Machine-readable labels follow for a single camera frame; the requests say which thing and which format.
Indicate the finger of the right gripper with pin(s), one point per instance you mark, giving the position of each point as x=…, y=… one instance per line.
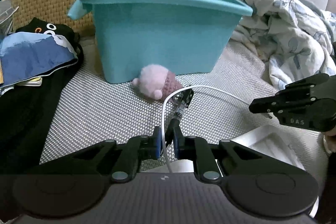
x=283, y=100
x=309, y=82

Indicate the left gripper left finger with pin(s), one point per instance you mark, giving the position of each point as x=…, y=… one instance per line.
x=115, y=163

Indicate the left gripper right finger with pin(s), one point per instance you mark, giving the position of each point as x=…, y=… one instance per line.
x=230, y=162

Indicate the black pen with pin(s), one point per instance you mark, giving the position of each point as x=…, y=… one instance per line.
x=182, y=101

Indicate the person's right hand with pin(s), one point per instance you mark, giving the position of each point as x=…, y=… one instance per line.
x=329, y=141

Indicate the white plastic bin lid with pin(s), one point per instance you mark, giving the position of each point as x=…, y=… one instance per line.
x=272, y=200

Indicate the floral white blue quilt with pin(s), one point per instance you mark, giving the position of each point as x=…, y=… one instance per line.
x=289, y=37

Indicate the black clothing pile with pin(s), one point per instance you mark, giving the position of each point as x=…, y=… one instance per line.
x=27, y=114

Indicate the teal plastic storage bin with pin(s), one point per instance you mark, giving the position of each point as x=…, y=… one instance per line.
x=184, y=36

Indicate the blue and white cloth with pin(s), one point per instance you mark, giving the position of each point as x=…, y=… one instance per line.
x=26, y=55

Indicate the grey pillow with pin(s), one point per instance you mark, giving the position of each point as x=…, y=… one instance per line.
x=6, y=16

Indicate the pink plush keychain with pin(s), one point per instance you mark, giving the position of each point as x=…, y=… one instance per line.
x=156, y=82

